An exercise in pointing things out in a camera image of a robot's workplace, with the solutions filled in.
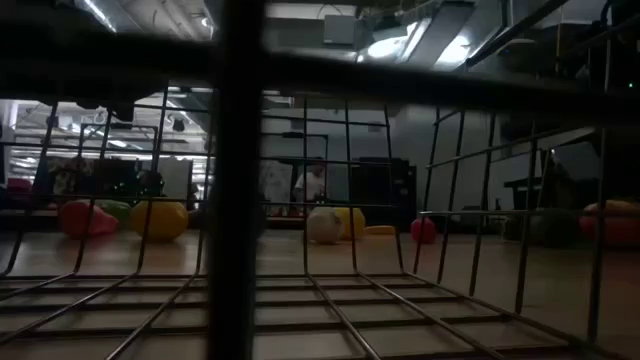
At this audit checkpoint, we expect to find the yellow lemon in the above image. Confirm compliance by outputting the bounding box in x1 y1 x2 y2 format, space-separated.
333 206 367 240
128 198 190 243

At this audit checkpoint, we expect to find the small red tomato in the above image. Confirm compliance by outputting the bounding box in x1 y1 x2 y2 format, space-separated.
410 217 438 246

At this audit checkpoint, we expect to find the green bell pepper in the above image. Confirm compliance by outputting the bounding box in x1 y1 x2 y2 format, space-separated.
97 199 135 225

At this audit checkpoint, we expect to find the orange red carrot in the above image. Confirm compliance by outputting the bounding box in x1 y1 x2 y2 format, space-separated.
58 199 120 239

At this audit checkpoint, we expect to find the orange bell pepper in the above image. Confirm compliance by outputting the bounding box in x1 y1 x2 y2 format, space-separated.
578 198 640 247

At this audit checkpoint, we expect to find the person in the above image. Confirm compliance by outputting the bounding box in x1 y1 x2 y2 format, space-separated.
293 162 329 204

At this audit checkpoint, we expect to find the white board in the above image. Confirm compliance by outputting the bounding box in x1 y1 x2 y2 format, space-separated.
259 159 295 206

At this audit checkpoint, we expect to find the white garlic bulb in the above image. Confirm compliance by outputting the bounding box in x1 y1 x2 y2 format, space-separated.
306 207 345 246

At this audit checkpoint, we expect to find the ceiling light panel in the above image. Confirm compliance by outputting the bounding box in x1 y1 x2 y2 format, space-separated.
433 29 479 69
366 35 419 61

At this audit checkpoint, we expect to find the metal wire basket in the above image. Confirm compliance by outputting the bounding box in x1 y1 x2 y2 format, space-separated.
0 0 640 360

